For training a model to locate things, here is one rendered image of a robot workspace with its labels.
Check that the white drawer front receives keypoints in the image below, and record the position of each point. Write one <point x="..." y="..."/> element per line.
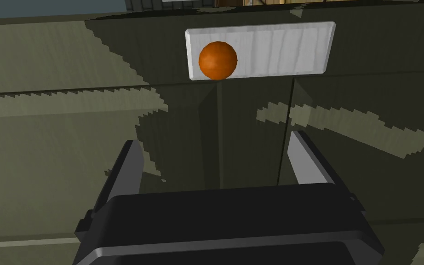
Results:
<point x="282" y="49"/>

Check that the orange ball knob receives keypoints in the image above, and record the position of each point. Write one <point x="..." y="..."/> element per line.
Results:
<point x="218" y="60"/>

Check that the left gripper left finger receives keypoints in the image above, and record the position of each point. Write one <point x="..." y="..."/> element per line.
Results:
<point x="127" y="175"/>

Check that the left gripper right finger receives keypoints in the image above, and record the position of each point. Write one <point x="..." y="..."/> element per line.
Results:
<point x="309" y="162"/>

